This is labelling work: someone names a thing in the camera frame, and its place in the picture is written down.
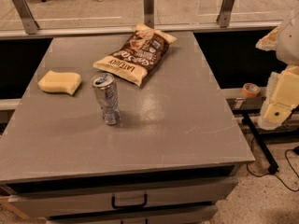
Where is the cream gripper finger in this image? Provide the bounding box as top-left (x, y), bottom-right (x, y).
top-left (255, 27), bottom-right (279, 51)
top-left (258, 65), bottom-right (299, 130)

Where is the silver redbull can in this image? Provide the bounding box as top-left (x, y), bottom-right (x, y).
top-left (92, 72), bottom-right (121, 125)

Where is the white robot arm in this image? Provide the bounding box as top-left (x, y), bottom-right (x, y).
top-left (256, 6), bottom-right (299, 130)

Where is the orange tape roll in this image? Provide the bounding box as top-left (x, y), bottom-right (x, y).
top-left (242, 83), bottom-right (261, 98)

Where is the black metal stand leg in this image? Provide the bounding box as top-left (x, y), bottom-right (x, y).
top-left (242, 112), bottom-right (278, 175)

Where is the brown chip bag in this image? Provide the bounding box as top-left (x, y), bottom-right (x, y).
top-left (93, 23), bottom-right (177, 87)

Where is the grey lower drawer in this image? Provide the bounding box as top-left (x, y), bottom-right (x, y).
top-left (46, 205), bottom-right (218, 224)

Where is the grey drawer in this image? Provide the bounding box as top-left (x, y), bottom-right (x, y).
top-left (8, 176), bottom-right (237, 217)
top-left (46, 205), bottom-right (218, 224)

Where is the yellow sponge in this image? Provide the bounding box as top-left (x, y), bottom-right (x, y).
top-left (38, 71), bottom-right (82, 95)

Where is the grey upper drawer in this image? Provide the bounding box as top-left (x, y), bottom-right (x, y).
top-left (8, 176), bottom-right (237, 217)

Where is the right metal bracket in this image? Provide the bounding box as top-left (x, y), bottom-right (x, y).
top-left (217, 0), bottom-right (235, 28)

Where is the metal bracket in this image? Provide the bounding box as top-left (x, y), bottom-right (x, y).
top-left (12, 0), bottom-right (39, 35)
top-left (217, 0), bottom-right (235, 28)
top-left (143, 0), bottom-right (154, 28)

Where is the black floor cable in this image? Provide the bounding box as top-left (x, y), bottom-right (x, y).
top-left (246, 137), bottom-right (299, 193)

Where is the middle metal bracket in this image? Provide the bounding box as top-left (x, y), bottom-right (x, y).
top-left (143, 0), bottom-right (154, 28)

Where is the left metal bracket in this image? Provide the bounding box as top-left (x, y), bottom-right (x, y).
top-left (12, 0), bottom-right (39, 35)

